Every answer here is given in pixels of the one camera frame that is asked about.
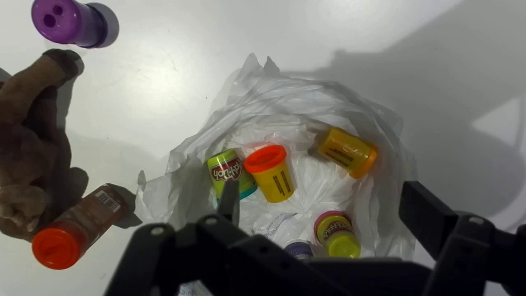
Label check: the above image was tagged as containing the yellow red-lid dough tub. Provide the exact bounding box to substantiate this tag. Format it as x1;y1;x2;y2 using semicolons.
244;145;296;202

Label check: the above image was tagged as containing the white plastic bag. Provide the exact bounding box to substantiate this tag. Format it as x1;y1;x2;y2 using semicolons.
139;56;415;260

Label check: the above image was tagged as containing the purple cap shaker bottle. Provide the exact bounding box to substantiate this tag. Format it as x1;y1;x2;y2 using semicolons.
32;0;120;48

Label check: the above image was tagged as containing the green teal-lid dough tub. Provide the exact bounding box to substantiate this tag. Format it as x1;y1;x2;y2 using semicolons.
206;150;259;199

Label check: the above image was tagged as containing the brown orange-cap spice bottle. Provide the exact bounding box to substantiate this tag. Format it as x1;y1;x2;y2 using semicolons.
32;184;142;270

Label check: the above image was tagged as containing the yellow-green lid dough tub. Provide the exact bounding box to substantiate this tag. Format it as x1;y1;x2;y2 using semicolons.
314;211;362;258

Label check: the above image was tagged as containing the brown plush moose toy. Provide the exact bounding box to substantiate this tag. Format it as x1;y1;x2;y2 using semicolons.
0;49;89;242

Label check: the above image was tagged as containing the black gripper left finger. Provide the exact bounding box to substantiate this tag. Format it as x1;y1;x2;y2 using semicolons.
217;181;240;225

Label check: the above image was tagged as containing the white jar blue lid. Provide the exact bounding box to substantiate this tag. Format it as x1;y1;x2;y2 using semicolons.
285;242;314;260

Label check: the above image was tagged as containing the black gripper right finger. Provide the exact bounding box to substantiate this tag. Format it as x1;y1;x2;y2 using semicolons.
398;179;497;263

